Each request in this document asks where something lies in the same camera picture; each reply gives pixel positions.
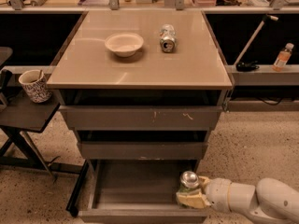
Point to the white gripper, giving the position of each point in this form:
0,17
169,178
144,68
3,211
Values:
217,191

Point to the green soda can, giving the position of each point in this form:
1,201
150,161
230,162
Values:
189,185

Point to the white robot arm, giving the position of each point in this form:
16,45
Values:
268,202

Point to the bottom grey drawer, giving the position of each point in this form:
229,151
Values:
138,192

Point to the grey drawer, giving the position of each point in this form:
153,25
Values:
142,150
138,192
140,118

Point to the middle grey drawer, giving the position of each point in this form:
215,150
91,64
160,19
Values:
142,150

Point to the grey drawer cabinet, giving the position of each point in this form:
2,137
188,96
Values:
192,75

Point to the top grey drawer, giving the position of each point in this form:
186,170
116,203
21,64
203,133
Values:
140,118

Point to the silver soda can lying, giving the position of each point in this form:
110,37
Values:
168,38

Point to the black object on ledge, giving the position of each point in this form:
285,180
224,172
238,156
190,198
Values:
247,67

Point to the orange drink bottle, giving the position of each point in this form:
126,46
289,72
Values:
283,56

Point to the white paper bowl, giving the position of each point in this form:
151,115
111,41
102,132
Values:
124,44

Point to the white stick with black tip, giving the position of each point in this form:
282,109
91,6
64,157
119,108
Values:
264,20

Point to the dark side table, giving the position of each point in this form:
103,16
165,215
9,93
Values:
20,117

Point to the patterned white mug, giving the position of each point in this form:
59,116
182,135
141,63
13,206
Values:
34,84

